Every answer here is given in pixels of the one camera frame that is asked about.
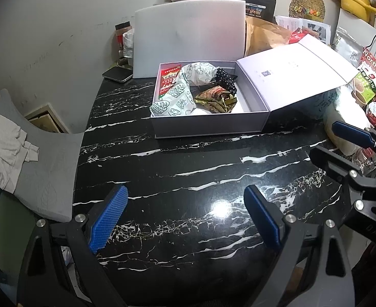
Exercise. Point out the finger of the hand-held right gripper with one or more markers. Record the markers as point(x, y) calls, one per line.
point(329, 161)
point(354, 132)

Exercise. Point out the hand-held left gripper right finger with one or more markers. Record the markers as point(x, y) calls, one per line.
point(261, 220)

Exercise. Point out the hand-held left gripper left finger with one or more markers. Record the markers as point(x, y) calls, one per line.
point(108, 217)

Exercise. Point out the white lidded gift box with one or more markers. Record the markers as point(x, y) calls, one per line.
point(297, 70)

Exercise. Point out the green red snack packet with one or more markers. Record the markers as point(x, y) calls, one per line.
point(213, 97)

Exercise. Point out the black polka-dot scrunchie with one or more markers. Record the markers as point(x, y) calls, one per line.
point(224, 78)

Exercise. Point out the white printed bread bag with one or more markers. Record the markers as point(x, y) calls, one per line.
point(175, 99)

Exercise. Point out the white plastic bag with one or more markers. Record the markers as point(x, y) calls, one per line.
point(341, 108)

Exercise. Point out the green white pouch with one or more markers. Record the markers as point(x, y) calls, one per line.
point(364, 84)

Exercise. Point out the silver foil pouch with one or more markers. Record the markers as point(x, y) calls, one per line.
point(348, 44)

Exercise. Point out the green cushion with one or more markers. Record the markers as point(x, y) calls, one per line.
point(12, 236)

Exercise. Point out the red snack bag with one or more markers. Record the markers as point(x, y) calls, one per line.
point(295, 35)

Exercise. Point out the white cloth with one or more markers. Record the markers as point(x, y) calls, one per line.
point(2, 147)

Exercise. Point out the white printed paper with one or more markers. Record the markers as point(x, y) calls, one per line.
point(290, 22)

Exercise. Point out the brown paper bag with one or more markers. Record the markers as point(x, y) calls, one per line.
point(264, 35)

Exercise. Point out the round woven mat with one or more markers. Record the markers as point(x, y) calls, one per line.
point(303, 1)

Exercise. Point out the smartphone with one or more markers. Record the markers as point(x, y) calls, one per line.
point(117, 74)

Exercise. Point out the clear plastic bag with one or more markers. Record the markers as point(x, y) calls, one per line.
point(128, 48)

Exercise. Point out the dark-lidded jar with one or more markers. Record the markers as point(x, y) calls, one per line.
point(121, 38)

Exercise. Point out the white foam board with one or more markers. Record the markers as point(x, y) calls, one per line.
point(188, 32)

